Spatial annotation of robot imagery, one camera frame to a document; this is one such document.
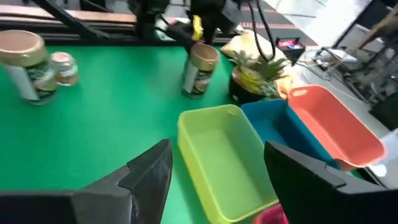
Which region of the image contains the large gold-lid spice jar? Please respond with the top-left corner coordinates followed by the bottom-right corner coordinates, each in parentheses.
top-left (0, 30), bottom-right (59, 106)
top-left (181, 42), bottom-right (220, 100)

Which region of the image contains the orange plastic bin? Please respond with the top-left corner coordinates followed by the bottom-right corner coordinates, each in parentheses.
top-left (287, 84), bottom-right (388, 172)

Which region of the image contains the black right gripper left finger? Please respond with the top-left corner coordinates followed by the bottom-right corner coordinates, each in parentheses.
top-left (0, 139), bottom-right (174, 224)

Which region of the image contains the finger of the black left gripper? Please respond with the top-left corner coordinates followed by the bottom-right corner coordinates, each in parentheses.
top-left (203, 14), bottom-right (226, 46)
top-left (167, 21), bottom-right (195, 54)

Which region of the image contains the blue plastic bin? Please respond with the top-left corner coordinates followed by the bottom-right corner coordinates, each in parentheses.
top-left (241, 98), bottom-right (341, 170)

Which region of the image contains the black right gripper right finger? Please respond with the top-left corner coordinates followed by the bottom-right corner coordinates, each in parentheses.
top-left (264, 140), bottom-right (398, 224)

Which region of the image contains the magenta plastic bin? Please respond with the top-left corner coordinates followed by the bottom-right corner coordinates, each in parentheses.
top-left (252, 203), bottom-right (290, 224)

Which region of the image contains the small glass spice jar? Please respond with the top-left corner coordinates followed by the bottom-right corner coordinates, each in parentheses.
top-left (49, 51), bottom-right (80, 87)

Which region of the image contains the lime green plastic bin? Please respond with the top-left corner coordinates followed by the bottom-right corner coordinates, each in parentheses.
top-left (177, 104), bottom-right (280, 224)

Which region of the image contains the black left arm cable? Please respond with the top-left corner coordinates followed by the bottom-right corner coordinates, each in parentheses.
top-left (247, 0), bottom-right (277, 62)

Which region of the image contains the black crate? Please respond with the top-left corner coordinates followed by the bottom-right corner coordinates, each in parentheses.
top-left (275, 36), bottom-right (307, 66)

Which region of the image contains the green table mat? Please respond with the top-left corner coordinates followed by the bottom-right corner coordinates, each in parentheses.
top-left (0, 45), bottom-right (364, 224)

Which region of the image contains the yellow tag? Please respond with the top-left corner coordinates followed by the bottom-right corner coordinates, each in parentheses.
top-left (192, 14), bottom-right (205, 42)

